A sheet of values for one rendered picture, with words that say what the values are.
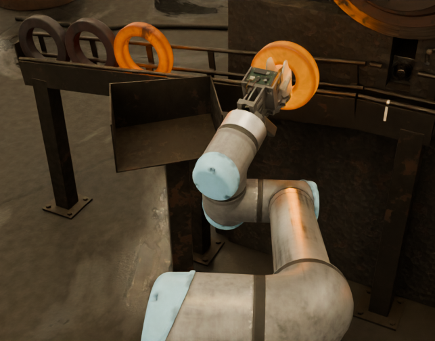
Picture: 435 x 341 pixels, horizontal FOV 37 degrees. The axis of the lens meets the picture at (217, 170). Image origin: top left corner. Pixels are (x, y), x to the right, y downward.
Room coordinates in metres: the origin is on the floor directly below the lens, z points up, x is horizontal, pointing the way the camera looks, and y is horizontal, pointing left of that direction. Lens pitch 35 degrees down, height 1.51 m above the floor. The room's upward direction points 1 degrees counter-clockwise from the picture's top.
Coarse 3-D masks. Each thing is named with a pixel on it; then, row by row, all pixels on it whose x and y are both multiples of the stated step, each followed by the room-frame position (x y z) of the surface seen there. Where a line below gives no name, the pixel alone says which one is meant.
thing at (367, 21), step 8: (336, 0) 1.46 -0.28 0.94; (344, 0) 1.45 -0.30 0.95; (344, 8) 1.45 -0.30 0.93; (352, 8) 1.44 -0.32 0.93; (352, 16) 1.44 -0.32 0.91; (360, 16) 1.43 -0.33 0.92; (368, 16) 1.43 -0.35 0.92; (368, 24) 1.42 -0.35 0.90; (376, 24) 1.42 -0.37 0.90; (384, 24) 1.41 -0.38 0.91; (384, 32) 1.41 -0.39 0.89; (392, 32) 1.40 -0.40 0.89; (400, 32) 1.39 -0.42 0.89; (408, 32) 1.38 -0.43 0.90; (416, 32) 1.37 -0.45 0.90; (424, 32) 1.37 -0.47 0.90; (432, 32) 1.36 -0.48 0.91
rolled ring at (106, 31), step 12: (72, 24) 1.84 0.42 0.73; (84, 24) 1.82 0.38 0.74; (96, 24) 1.81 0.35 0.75; (72, 36) 1.85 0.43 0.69; (96, 36) 1.81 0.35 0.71; (108, 36) 1.79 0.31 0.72; (72, 48) 1.85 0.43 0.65; (108, 48) 1.79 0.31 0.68; (72, 60) 1.85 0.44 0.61; (84, 60) 1.85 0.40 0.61; (108, 60) 1.79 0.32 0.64
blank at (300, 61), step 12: (264, 48) 1.33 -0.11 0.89; (276, 48) 1.31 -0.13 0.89; (288, 48) 1.30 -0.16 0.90; (300, 48) 1.31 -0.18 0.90; (252, 60) 1.34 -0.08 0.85; (264, 60) 1.33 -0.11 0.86; (276, 60) 1.31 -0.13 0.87; (288, 60) 1.30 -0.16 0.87; (300, 60) 1.29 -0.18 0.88; (312, 60) 1.30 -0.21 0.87; (300, 72) 1.29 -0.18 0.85; (312, 72) 1.28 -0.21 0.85; (300, 84) 1.29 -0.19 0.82; (312, 84) 1.27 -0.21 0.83; (300, 96) 1.28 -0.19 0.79; (312, 96) 1.28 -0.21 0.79; (288, 108) 1.29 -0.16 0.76
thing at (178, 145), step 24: (120, 96) 1.49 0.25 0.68; (144, 96) 1.50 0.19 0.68; (168, 96) 1.51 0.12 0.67; (192, 96) 1.52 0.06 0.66; (216, 96) 1.42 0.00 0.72; (120, 120) 1.49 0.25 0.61; (144, 120) 1.50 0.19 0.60; (168, 120) 1.51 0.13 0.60; (192, 120) 1.50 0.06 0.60; (216, 120) 1.41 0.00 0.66; (120, 144) 1.41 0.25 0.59; (144, 144) 1.40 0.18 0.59; (168, 144) 1.39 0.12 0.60; (192, 144) 1.38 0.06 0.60; (120, 168) 1.30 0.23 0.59; (168, 168) 1.38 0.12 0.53; (168, 192) 1.38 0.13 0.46; (168, 216) 1.41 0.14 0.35; (192, 264) 1.39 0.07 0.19
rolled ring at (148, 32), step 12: (132, 24) 1.75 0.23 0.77; (144, 24) 1.74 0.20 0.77; (120, 36) 1.76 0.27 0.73; (132, 36) 1.74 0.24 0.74; (144, 36) 1.72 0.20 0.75; (156, 36) 1.71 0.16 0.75; (120, 48) 1.76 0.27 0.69; (156, 48) 1.71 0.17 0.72; (168, 48) 1.71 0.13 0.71; (120, 60) 1.76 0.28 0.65; (132, 60) 1.78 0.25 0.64; (168, 60) 1.69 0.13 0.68
